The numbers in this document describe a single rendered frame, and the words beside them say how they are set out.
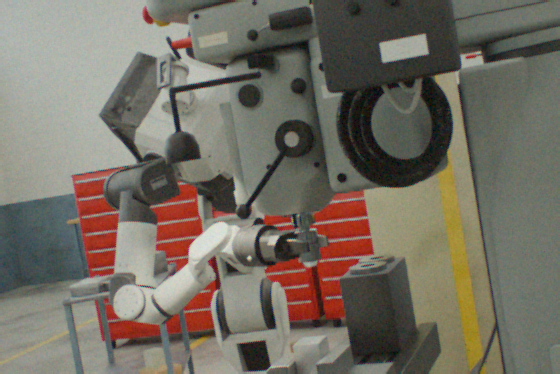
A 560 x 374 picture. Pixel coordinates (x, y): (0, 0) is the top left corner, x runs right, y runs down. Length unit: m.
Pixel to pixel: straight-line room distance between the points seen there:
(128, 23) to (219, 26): 10.54
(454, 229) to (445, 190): 0.15
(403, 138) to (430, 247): 1.93
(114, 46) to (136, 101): 10.13
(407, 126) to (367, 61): 0.27
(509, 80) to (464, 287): 2.06
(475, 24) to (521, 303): 0.48
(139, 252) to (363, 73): 0.88
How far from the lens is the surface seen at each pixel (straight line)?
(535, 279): 1.54
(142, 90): 2.23
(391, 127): 1.62
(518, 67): 1.54
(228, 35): 1.71
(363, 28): 1.37
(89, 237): 7.38
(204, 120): 2.13
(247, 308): 2.46
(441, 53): 1.35
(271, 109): 1.70
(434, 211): 3.50
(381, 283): 2.10
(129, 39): 12.23
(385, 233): 3.55
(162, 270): 5.09
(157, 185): 2.09
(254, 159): 1.72
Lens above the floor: 1.46
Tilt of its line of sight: 3 degrees down
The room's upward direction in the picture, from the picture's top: 10 degrees counter-clockwise
